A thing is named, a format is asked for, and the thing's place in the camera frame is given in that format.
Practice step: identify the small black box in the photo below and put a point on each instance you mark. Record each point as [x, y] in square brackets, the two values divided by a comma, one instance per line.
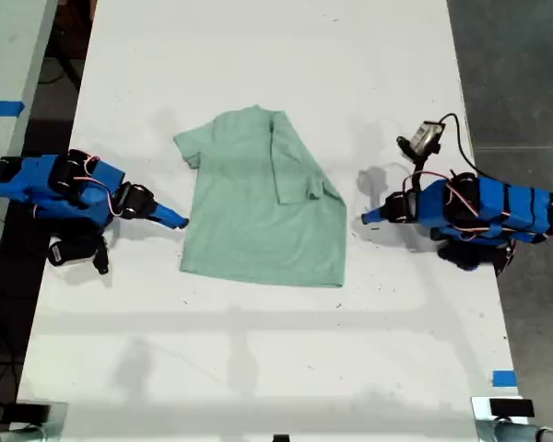
[511, 408]
[281, 438]
[32, 412]

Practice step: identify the grey black camera box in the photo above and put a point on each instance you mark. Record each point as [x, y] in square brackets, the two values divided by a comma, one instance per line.
[421, 138]

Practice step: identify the silver metal table bracket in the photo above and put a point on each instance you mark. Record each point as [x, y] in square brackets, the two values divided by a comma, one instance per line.
[55, 421]
[484, 423]

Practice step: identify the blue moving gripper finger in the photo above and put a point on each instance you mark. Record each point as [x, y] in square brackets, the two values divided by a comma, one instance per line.
[166, 222]
[377, 221]

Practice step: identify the black camera stalk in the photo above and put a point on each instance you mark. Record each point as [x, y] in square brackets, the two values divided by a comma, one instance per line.
[419, 172]
[101, 258]

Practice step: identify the short blue tape strip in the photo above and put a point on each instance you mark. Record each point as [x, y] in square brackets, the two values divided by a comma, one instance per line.
[503, 378]

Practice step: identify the pale green t-shirt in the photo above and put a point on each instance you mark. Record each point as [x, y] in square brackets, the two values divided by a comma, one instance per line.
[239, 221]

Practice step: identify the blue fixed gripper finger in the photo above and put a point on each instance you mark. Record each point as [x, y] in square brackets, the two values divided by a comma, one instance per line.
[375, 213]
[168, 211]

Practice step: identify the long blue tape strip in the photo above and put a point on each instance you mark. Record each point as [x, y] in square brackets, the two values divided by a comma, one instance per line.
[2, 108]

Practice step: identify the white side table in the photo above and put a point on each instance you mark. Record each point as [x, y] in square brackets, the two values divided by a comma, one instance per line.
[9, 69]

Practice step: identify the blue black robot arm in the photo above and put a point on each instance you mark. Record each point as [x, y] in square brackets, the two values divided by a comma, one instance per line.
[32, 179]
[502, 207]

